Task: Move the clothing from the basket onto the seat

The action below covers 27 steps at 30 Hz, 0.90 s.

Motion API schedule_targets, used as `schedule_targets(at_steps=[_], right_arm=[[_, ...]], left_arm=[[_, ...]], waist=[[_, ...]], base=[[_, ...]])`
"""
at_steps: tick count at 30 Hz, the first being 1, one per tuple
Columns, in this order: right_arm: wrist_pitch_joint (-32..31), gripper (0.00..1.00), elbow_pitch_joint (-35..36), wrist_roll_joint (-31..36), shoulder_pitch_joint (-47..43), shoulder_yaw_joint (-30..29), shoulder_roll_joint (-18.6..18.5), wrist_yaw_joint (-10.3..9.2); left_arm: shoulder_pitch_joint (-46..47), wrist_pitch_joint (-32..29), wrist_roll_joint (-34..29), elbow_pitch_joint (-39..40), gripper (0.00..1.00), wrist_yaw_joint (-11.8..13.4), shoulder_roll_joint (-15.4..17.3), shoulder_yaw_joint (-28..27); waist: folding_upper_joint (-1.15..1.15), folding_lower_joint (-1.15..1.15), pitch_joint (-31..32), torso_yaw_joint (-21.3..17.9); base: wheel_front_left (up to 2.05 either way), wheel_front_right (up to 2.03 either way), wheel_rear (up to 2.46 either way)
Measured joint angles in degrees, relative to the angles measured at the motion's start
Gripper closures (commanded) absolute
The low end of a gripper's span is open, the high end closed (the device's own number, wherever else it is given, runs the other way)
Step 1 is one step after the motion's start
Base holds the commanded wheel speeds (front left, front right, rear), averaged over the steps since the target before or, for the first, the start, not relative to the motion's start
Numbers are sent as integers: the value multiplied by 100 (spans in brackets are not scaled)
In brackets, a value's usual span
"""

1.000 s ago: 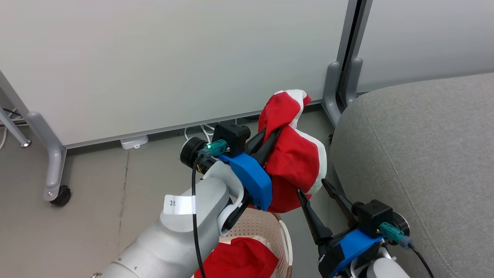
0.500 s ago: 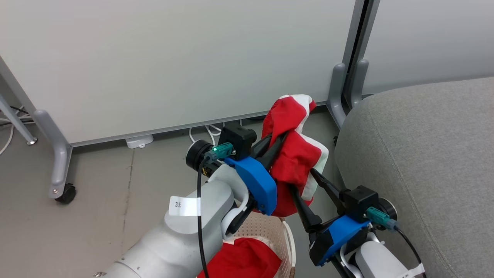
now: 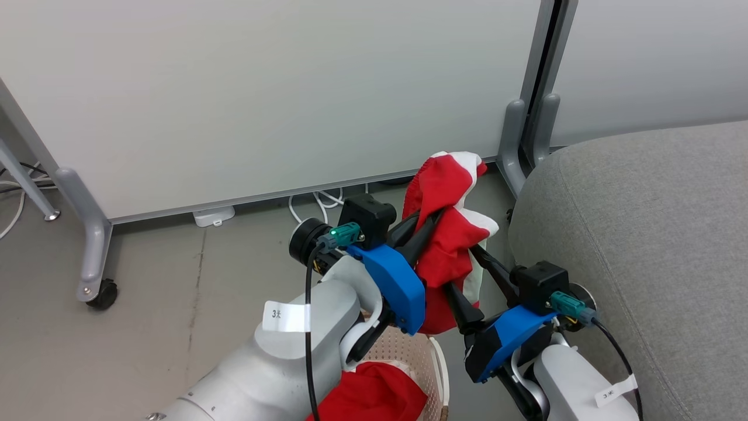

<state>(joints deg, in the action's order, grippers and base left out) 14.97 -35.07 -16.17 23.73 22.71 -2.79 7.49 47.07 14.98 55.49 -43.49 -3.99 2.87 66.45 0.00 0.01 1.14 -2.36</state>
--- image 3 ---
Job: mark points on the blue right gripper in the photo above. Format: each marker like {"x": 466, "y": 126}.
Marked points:
{"x": 508, "y": 336}

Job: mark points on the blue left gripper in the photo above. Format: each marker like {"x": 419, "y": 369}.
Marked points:
{"x": 397, "y": 292}

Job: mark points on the red and white garment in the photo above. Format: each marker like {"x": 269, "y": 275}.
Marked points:
{"x": 447, "y": 193}

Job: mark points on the plain red garment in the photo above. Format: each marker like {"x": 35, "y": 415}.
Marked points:
{"x": 374, "y": 394}

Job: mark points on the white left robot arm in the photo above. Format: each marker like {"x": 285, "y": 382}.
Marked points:
{"x": 280, "y": 362}

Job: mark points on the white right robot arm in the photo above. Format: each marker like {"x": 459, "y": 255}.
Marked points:
{"x": 578, "y": 386}

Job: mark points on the cream perforated laundry basket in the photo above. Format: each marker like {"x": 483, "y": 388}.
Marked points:
{"x": 418, "y": 356}

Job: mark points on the green left wrist connector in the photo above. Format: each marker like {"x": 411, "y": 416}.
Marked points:
{"x": 342, "y": 235}

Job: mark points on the green wrist connector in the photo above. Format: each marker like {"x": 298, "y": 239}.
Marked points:
{"x": 570, "y": 307}
{"x": 342, "y": 235}

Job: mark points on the green right wrist connector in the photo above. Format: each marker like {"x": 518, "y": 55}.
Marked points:
{"x": 570, "y": 307}

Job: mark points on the black right wrist cylinder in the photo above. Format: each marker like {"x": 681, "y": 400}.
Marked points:
{"x": 584, "y": 298}

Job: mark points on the black wrist cylinder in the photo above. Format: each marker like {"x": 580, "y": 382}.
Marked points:
{"x": 584, "y": 298}
{"x": 305, "y": 241}

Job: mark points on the black left wrist cylinder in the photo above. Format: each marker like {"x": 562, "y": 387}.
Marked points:
{"x": 305, "y": 241}

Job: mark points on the grey partition foot beside sofa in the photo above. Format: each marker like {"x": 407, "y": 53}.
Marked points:
{"x": 511, "y": 146}

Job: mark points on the white power adapter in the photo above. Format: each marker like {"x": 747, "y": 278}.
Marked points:
{"x": 213, "y": 216}

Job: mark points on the wide white partition panel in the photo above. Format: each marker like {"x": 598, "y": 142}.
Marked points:
{"x": 263, "y": 99}

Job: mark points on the narrow white partition panel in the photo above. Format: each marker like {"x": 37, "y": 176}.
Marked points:
{"x": 654, "y": 64}

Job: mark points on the grey partition foot with caster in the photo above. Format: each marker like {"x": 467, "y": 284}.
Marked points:
{"x": 93, "y": 245}

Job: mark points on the grey slanted metal leg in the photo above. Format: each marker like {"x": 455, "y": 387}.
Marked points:
{"x": 26, "y": 181}

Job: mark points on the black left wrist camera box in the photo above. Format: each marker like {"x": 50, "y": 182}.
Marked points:
{"x": 368, "y": 219}

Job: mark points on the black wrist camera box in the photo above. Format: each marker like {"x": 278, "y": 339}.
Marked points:
{"x": 368, "y": 219}
{"x": 540, "y": 286}

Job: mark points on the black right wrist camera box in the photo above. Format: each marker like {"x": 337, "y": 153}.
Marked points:
{"x": 540, "y": 286}

